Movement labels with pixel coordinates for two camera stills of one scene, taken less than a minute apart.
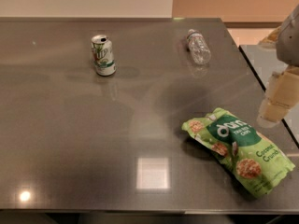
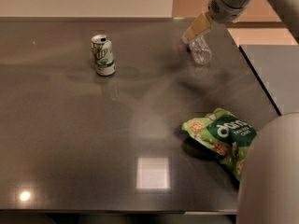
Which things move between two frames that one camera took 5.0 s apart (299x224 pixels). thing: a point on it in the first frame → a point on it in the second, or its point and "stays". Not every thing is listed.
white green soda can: (103, 55) stays
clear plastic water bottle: (198, 48) stays
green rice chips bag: (259, 164) stays
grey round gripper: (289, 42) → (222, 11)
